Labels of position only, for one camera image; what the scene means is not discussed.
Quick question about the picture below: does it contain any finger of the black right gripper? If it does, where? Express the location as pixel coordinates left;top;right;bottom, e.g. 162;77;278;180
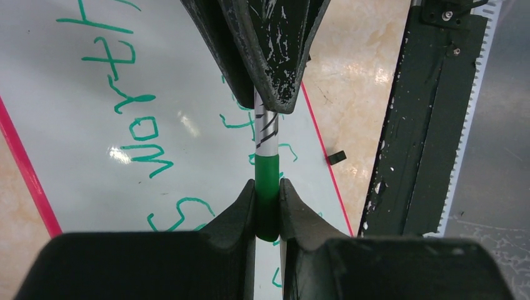
219;1;329;114
181;0;254;109

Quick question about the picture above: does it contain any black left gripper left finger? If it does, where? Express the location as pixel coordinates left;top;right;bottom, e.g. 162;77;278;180
16;180;256;299

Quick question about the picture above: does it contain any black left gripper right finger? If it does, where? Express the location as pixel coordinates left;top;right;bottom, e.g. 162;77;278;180
279;179;513;299

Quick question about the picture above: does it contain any green marker cap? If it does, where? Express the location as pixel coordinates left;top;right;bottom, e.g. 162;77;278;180
254;154;280;242

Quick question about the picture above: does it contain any pink framed whiteboard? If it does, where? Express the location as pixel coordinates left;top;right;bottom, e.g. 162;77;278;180
0;0;355;300

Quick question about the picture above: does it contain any green capped whiteboard marker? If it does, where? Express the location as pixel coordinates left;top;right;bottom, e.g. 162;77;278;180
254;88;279;157

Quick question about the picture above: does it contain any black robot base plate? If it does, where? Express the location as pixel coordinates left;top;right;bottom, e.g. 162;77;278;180
358;1;487;237

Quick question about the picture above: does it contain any white slotted cable duct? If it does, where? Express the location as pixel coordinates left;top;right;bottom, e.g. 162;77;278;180
422;1;503;238

